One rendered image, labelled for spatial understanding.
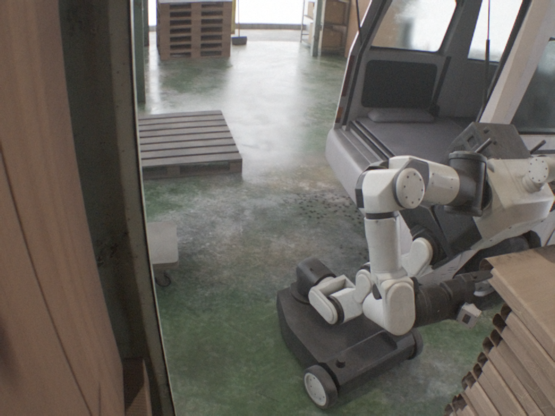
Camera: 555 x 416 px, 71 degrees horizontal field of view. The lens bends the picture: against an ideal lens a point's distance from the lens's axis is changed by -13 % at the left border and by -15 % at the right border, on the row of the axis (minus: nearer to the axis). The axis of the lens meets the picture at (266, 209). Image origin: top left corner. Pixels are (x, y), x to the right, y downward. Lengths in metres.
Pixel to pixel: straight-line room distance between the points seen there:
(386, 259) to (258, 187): 2.58
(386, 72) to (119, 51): 2.82
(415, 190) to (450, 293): 0.25
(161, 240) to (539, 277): 1.97
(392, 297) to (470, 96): 2.89
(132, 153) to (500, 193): 0.94
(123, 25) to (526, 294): 0.99
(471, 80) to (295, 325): 2.35
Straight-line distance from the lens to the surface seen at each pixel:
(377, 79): 3.13
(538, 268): 1.22
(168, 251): 2.46
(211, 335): 2.27
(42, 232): 0.29
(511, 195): 1.19
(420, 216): 1.46
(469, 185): 1.07
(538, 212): 1.29
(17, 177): 0.25
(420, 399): 2.20
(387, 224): 0.86
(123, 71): 0.41
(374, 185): 0.88
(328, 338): 2.09
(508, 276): 1.14
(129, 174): 0.45
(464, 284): 1.01
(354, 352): 2.03
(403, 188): 0.85
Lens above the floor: 1.73
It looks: 33 degrees down
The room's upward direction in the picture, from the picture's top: 4 degrees clockwise
